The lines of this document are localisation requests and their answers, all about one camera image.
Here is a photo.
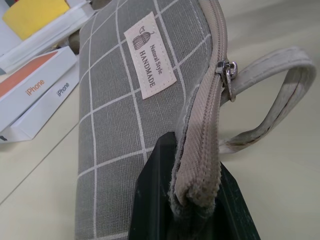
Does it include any white flat box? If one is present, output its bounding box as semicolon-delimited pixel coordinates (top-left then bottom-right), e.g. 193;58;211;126
0;0;99;74

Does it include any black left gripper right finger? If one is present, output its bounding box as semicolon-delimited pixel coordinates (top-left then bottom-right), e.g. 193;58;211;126
213;161;262;240

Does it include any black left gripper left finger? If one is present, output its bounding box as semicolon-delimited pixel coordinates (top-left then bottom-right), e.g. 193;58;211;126
127;131;180;240

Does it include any grey grid fabric pouch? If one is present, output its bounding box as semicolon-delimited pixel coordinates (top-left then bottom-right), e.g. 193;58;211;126
70;0;317;240

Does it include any white iPhone box silver lettering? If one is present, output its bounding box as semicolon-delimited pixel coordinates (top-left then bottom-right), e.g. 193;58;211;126
0;65;80;144

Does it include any white iPhone box orange picture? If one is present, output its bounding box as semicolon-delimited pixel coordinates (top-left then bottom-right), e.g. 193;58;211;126
0;46;78;133

